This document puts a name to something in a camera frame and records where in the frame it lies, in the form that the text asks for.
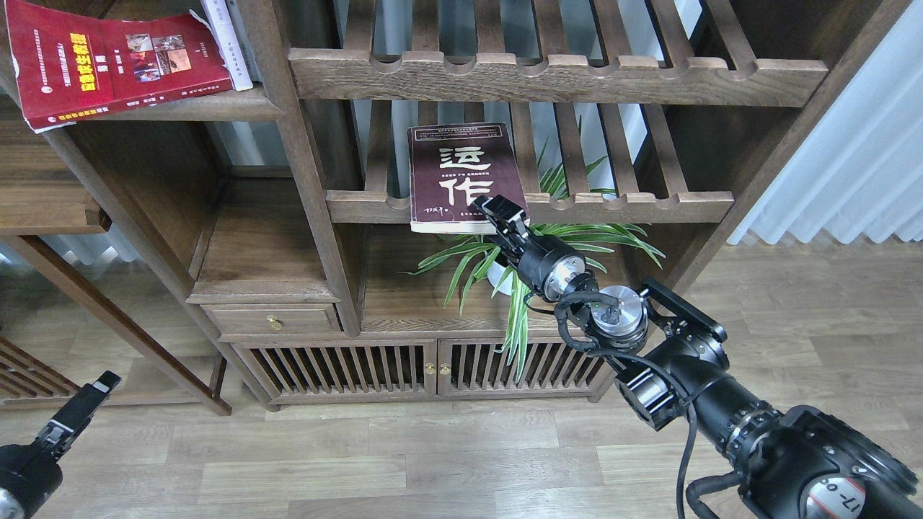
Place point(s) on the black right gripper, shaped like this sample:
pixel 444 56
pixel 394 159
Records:
pixel 546 264

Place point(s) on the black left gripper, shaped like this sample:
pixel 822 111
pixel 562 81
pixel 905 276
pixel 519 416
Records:
pixel 30 474

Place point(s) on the dark maroon book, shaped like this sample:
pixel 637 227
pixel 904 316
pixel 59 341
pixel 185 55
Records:
pixel 451 165

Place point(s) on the white lilac book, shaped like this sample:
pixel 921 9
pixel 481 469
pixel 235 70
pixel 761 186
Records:
pixel 222 28

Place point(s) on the red book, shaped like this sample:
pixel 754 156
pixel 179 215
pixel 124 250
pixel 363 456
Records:
pixel 70 67

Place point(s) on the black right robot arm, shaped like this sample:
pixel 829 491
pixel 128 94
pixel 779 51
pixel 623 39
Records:
pixel 670 363

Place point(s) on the white plant pot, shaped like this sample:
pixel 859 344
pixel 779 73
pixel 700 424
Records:
pixel 502 278

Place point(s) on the wooden side rack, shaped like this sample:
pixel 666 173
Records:
pixel 26 381

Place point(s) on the green spider plant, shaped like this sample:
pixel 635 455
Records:
pixel 474 255

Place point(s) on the dark wooden bookshelf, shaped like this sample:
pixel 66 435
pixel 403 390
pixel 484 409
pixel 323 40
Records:
pixel 286 200

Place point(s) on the brass drawer knob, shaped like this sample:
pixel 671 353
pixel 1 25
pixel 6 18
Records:
pixel 274 323

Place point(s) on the white upright book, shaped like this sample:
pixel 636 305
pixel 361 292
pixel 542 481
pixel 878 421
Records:
pixel 244 40

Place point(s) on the white curtain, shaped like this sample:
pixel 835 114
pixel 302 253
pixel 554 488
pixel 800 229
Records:
pixel 859 172

